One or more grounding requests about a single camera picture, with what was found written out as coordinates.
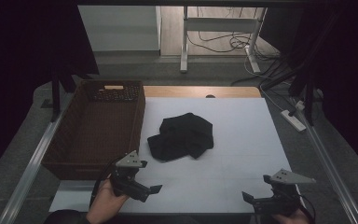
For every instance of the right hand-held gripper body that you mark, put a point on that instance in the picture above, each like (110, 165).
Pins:
(287, 178)

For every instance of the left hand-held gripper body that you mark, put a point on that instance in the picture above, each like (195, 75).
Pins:
(127, 182)

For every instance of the black cloth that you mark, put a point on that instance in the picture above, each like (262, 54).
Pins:
(183, 137)

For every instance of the brown woven basket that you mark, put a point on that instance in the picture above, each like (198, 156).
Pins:
(99, 130)

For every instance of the person's left hand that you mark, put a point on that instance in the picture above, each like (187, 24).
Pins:
(105, 205)

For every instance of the person's right hand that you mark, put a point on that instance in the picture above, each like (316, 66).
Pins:
(295, 219)

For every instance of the white table mat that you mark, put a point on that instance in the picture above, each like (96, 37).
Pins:
(242, 140)

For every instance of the white power strip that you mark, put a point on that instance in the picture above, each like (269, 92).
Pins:
(293, 121)

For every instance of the person's dark sleeve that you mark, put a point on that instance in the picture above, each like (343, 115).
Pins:
(65, 217)

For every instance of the white plug adapter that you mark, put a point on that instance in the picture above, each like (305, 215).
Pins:
(300, 105)

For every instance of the wooden table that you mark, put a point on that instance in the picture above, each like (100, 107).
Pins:
(180, 91)

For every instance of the black stand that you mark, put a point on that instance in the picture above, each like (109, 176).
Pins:
(308, 99)
(56, 96)

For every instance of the black curtain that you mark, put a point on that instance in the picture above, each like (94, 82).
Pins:
(28, 56)
(348, 77)

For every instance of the white cabinet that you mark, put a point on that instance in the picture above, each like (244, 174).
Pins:
(121, 28)

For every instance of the aluminium rail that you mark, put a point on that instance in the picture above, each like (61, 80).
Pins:
(34, 161)
(329, 168)

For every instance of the white desk frame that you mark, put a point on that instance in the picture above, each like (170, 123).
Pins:
(219, 24)

